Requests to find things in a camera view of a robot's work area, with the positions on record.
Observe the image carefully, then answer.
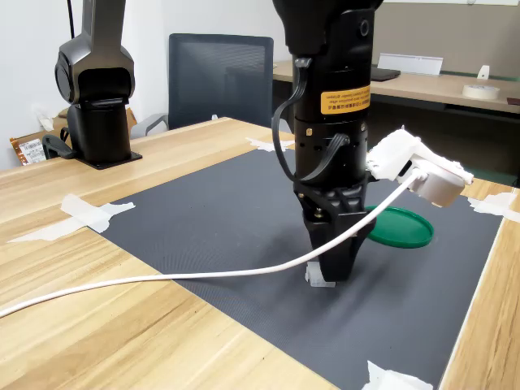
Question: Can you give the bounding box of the round green lid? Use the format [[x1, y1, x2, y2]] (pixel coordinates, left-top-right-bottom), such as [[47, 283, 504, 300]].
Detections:
[[363, 206, 435, 249]]

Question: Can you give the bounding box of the black table clamp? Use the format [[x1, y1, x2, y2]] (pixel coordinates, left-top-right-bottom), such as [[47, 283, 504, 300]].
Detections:
[[41, 128, 77, 161]]

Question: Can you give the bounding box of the dark grey office chair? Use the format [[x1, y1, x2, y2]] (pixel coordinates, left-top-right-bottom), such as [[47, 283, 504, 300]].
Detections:
[[129, 32, 293, 141]]

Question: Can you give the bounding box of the black laptop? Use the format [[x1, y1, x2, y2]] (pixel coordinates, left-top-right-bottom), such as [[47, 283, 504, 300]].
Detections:
[[370, 67, 402, 82]]

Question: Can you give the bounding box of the dark grey mat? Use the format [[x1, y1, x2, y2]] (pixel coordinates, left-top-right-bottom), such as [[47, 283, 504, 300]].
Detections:
[[98, 148, 505, 390]]

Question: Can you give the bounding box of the small white plastic terminal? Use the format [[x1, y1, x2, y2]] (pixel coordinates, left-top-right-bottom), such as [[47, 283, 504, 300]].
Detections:
[[305, 262, 336, 288]]

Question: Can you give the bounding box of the thin black base cable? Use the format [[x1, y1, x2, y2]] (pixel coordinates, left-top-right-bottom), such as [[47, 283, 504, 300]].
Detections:
[[66, 0, 78, 41]]

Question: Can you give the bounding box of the crumpled white paper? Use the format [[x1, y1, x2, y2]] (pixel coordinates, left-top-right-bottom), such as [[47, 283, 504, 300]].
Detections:
[[34, 104, 56, 132]]

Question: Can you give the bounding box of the brown cardboard box with label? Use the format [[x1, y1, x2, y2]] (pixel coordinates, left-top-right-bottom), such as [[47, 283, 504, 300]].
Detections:
[[10, 106, 138, 167]]

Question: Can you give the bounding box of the grey-brown partition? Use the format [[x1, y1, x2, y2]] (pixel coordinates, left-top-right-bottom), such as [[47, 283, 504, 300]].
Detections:
[[371, 0, 520, 78]]

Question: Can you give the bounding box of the black wrist ribbon cable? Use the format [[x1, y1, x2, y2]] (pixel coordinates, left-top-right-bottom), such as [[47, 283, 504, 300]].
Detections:
[[271, 58, 351, 184]]

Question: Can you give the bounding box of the white camera box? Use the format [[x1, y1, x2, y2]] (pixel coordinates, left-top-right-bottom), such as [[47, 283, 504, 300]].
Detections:
[[364, 125, 475, 208]]

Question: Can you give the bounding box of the beige masking tape roll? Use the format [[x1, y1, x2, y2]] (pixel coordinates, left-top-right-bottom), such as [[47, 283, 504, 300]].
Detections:
[[461, 84, 501, 100]]

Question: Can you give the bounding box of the white tape piece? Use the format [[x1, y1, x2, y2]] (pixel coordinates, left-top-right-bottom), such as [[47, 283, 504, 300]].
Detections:
[[361, 359, 435, 390], [6, 193, 137, 245], [466, 192, 520, 223], [245, 136, 296, 154]]

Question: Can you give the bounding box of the pale wooden background desk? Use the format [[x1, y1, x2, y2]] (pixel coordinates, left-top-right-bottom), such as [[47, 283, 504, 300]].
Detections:
[[272, 59, 520, 178]]

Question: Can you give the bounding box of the white camera cable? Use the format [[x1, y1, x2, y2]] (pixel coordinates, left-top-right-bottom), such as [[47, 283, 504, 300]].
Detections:
[[0, 172, 427, 319]]

